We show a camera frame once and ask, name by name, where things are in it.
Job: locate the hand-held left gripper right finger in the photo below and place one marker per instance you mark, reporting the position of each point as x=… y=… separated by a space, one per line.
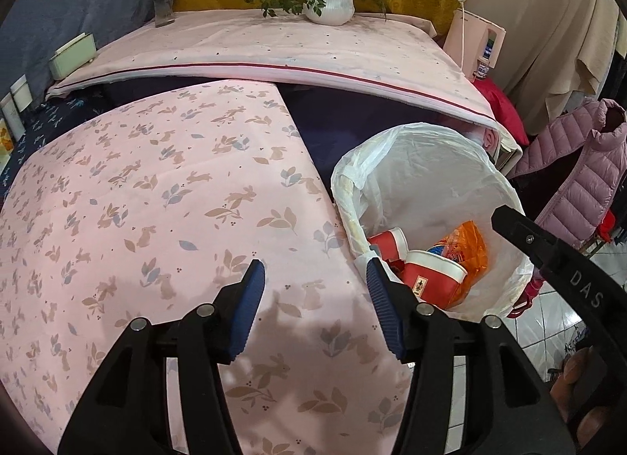
x=379 y=293

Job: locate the yellow printed can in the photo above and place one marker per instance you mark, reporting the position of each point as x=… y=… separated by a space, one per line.
x=5 y=141

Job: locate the pale green tissue box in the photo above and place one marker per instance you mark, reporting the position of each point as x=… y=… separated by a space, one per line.
x=73 y=56

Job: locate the orange plastic wrapper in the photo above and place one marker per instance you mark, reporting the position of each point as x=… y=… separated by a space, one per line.
x=470 y=249

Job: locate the beige curtain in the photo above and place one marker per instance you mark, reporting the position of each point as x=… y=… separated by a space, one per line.
x=539 y=19

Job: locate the pink puffer jacket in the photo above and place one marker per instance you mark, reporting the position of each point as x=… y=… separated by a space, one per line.
x=583 y=166

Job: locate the brown leather shoe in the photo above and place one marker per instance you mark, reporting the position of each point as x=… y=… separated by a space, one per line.
x=583 y=369
x=595 y=428

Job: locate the red and white paper cup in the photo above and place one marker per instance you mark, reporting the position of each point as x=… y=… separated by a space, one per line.
x=431 y=281
x=387 y=242

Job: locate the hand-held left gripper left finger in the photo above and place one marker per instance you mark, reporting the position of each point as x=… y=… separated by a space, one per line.
x=250 y=298

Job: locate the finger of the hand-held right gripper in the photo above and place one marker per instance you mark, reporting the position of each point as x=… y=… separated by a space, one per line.
x=519 y=234

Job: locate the pink cloth with red stripe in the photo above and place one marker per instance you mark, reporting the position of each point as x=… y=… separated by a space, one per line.
x=269 y=43

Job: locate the navy floral cloth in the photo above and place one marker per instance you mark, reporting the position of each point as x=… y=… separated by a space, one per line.
x=49 y=117

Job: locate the bin with white plastic bag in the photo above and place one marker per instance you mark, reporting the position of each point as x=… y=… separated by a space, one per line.
x=431 y=176

